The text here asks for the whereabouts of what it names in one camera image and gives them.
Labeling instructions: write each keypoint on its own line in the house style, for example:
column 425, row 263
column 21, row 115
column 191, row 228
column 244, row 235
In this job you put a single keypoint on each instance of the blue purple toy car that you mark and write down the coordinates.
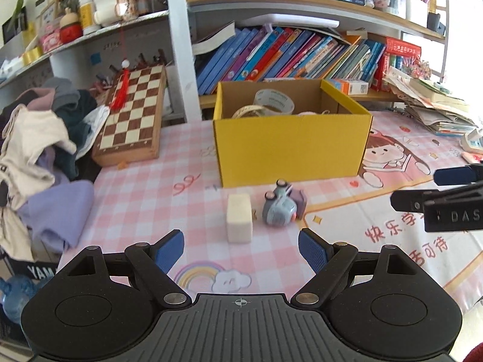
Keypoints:
column 283, row 205

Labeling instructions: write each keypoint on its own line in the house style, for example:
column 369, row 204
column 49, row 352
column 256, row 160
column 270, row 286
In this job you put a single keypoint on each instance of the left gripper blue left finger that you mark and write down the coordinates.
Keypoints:
column 168, row 250

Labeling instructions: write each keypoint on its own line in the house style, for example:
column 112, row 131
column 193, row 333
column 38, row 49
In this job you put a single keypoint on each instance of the clear packing tape roll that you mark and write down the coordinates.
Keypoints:
column 273, row 102

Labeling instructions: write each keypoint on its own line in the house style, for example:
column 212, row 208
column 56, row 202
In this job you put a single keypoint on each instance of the orange white small carton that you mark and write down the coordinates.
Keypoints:
column 350, row 87

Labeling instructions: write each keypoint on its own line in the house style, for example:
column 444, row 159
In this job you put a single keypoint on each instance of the pink plush pig toy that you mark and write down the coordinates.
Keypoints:
column 308, row 113

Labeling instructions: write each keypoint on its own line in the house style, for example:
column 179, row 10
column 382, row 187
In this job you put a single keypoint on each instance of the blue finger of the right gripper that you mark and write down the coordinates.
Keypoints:
column 454, row 176

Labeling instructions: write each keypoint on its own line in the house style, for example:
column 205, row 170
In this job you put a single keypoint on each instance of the pink checkered table mat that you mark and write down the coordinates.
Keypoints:
column 181, row 190

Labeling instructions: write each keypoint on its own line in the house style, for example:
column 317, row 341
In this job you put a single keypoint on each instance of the stack of papers and books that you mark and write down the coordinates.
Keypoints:
column 438, row 111

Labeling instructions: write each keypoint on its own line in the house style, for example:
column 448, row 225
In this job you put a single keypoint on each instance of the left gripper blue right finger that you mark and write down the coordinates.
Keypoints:
column 315, row 250

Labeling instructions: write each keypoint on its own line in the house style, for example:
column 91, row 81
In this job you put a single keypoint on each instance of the white foam block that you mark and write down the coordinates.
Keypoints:
column 239, row 219

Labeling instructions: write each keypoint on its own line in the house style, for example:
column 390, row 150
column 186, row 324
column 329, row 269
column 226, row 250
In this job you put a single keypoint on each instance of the row of leaning books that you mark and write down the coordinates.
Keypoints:
column 268, row 52

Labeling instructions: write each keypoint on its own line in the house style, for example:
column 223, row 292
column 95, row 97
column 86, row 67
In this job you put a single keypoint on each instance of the red white round doll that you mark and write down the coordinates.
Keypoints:
column 70, row 27

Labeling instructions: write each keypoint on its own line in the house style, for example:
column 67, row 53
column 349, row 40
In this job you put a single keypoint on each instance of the yellow cardboard box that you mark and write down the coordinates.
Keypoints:
column 259, row 150

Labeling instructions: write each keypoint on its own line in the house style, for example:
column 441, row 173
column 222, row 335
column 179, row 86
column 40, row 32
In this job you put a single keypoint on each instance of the wooden chess board box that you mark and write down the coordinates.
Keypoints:
column 134, row 133

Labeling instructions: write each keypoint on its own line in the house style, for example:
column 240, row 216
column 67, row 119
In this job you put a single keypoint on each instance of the blue water bottle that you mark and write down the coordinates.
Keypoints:
column 16, row 293

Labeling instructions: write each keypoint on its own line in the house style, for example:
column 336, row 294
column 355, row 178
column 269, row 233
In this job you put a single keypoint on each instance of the white power strip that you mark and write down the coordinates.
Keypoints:
column 471, row 142

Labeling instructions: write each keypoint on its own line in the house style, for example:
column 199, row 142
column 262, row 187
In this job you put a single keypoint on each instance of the red tassel ornament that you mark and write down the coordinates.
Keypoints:
column 119, row 99

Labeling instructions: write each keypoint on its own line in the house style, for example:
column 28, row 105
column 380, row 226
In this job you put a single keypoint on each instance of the pile of clothes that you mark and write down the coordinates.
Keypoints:
column 45, row 203

